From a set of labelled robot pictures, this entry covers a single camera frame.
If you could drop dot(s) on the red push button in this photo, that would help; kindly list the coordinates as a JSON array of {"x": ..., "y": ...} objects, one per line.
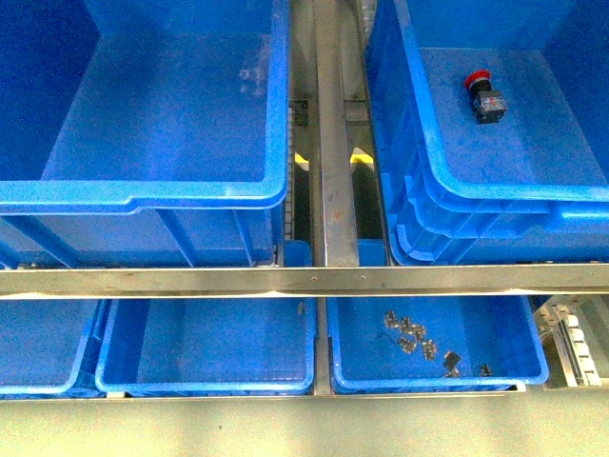
[{"x": 488, "y": 105}]

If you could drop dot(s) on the lower blue bin middle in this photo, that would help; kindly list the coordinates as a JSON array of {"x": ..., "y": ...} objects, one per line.
[{"x": 208, "y": 347}]

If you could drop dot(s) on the lower blue bin with clips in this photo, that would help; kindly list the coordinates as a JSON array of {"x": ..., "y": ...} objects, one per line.
[{"x": 496, "y": 336}]

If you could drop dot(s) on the blue empty middle bin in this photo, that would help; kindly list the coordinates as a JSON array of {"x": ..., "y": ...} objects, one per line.
[{"x": 143, "y": 133}]

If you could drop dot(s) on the pile of metal clips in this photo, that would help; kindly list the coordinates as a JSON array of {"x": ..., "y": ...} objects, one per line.
[{"x": 412, "y": 336}]

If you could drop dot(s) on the blue target bin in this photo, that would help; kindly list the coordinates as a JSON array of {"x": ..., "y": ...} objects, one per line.
[{"x": 531, "y": 188}]

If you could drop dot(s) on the lower blue bin left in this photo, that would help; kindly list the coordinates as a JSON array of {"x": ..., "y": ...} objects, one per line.
[{"x": 50, "y": 348}]

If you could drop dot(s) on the metal roller rack frame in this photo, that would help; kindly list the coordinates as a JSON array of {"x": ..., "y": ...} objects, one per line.
[{"x": 336, "y": 270}]

